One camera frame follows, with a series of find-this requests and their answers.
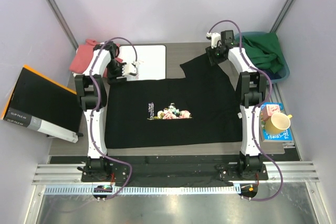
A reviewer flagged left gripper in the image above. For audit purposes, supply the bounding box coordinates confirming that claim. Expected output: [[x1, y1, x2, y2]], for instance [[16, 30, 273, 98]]
[[106, 60, 128, 88]]

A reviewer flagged green t shirt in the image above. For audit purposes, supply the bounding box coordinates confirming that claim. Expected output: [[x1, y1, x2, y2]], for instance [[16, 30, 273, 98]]
[[242, 33, 285, 74]]

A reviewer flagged black t shirt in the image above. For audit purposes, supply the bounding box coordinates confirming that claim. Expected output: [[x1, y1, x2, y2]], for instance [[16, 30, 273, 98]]
[[105, 55, 243, 149]]

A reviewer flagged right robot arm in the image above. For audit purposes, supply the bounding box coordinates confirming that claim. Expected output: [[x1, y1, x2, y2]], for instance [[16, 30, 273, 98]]
[[206, 30, 268, 181]]

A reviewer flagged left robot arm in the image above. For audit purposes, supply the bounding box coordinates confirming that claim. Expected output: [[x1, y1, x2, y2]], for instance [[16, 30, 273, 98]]
[[75, 41, 119, 182]]

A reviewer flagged folded pink t shirt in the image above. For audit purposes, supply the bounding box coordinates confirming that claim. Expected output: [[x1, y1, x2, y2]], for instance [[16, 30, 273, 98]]
[[69, 39, 121, 78]]

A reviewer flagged white whiteboard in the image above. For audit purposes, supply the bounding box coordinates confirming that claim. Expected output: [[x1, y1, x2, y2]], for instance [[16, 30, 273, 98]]
[[126, 45, 166, 81]]

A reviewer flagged folded white t shirt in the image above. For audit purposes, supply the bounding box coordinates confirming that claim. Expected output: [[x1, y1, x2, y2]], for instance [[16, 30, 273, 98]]
[[72, 72, 82, 78]]

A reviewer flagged navy blue t shirt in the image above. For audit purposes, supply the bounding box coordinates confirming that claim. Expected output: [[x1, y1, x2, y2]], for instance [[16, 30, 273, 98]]
[[264, 70, 281, 80]]

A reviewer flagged blue plastic basket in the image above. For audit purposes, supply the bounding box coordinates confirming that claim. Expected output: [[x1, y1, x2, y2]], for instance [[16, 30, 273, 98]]
[[235, 31, 290, 83]]

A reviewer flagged black clip file folder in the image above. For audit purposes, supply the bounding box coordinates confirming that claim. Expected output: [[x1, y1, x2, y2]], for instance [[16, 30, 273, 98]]
[[1, 65, 82, 143]]

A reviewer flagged yellow cup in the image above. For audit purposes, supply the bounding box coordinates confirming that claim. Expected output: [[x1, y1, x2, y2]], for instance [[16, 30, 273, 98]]
[[264, 112, 292, 135]]

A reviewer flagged blue book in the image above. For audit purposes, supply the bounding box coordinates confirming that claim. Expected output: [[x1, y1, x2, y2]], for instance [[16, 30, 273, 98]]
[[259, 102, 293, 143]]

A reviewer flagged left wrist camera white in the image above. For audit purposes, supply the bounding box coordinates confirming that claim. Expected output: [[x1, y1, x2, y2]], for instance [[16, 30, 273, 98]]
[[121, 61, 142, 78]]

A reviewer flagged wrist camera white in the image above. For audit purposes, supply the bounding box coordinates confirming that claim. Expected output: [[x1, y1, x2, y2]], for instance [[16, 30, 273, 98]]
[[206, 32, 221, 49], [121, 61, 142, 78]]

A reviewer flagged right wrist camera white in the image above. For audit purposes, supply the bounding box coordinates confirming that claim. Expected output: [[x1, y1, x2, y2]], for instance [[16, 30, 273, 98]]
[[206, 32, 221, 49]]

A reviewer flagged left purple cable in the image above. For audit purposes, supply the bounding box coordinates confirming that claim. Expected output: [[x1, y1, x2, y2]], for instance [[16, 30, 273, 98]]
[[89, 37, 140, 200]]

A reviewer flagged purple cable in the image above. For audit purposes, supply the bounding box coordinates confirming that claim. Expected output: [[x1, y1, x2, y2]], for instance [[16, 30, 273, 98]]
[[89, 37, 140, 200], [207, 20, 284, 203]]

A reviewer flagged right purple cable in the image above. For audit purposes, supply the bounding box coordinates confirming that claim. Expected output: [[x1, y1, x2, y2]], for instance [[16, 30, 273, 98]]
[[207, 20, 284, 203]]

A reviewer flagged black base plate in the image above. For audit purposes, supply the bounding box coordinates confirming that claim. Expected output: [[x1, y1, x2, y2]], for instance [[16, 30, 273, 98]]
[[80, 155, 268, 183]]

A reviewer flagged left aluminium frame post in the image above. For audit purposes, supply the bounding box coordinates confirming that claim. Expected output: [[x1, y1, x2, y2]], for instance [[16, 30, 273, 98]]
[[46, 0, 78, 49]]

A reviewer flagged aluminium rail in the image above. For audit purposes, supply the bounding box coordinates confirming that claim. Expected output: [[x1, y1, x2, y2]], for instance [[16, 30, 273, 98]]
[[32, 161, 319, 187]]

